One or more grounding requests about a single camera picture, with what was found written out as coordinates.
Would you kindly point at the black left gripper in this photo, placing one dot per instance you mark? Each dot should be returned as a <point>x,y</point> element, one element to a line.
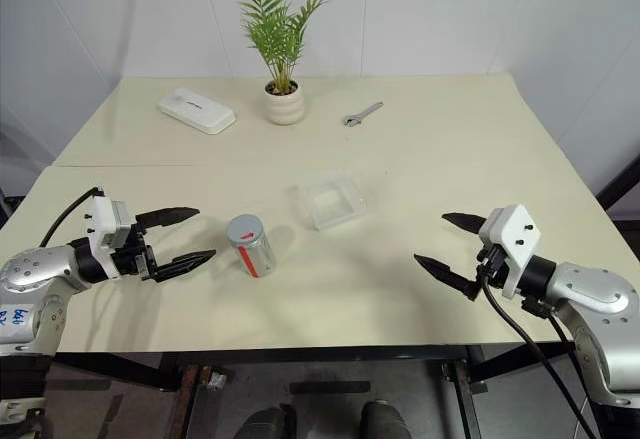
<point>131,259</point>

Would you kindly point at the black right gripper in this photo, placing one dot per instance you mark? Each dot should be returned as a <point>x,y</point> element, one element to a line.
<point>492,266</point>

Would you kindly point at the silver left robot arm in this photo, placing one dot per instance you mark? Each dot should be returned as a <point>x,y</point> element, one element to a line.
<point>35,269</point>

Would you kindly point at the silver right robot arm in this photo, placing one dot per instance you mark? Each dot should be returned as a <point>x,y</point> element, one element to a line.
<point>590,284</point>

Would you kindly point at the grey-blue jar lid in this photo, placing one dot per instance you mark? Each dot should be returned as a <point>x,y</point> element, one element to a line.
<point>245,233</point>

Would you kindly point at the clear plastic jar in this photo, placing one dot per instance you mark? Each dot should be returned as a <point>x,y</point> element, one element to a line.
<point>260,259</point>

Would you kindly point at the clear square plastic container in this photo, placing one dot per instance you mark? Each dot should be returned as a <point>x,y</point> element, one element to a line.
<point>330,200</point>

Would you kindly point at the white rectangular box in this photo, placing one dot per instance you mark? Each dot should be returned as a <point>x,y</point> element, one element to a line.
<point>196,110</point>

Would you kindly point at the silver adjustable wrench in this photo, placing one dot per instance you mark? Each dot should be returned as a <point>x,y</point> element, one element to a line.
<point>362,113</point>

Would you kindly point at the white ribbed plant pot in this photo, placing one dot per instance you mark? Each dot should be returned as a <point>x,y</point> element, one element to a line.
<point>284,105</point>

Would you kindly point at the black metal stand leg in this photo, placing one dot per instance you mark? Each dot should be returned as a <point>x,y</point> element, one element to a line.
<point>620,191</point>

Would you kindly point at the dark rounded shape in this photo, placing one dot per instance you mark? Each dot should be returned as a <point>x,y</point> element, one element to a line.
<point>264,424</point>
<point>382,420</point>

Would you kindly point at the green palm plant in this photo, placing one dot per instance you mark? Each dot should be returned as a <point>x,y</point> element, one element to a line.
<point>275,24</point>

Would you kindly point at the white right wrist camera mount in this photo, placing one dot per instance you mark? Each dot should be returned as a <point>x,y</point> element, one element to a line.
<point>515,239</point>

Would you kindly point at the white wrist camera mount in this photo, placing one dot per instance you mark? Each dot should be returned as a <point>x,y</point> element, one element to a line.
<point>515,239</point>
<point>102,224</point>

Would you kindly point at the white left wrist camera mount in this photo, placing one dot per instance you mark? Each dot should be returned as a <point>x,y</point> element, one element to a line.
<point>102,224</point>

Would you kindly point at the black table frame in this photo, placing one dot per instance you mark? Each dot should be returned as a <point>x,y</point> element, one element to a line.
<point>300,356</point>

